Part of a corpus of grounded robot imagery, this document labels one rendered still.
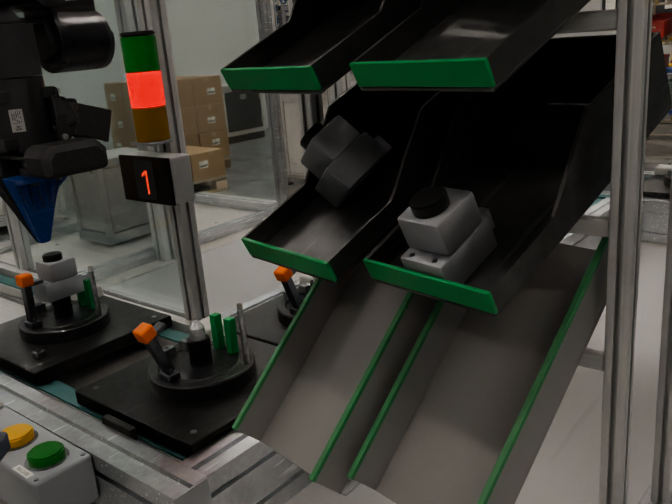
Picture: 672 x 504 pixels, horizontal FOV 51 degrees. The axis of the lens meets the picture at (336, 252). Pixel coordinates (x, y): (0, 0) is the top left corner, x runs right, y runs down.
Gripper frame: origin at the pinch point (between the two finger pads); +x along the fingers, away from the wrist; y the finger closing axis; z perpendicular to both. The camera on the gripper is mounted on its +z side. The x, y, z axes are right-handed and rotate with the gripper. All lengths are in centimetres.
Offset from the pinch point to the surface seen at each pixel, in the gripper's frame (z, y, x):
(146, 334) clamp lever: 12.0, 4.0, 18.9
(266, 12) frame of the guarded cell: 121, 87, -21
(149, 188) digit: 28.9, 23.3, 6.1
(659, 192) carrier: 142, -18, 28
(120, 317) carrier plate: 27, 34, 28
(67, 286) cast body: 20.2, 36.8, 21.2
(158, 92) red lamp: 31.9, 21.6, -7.6
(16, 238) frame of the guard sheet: 33, 80, 22
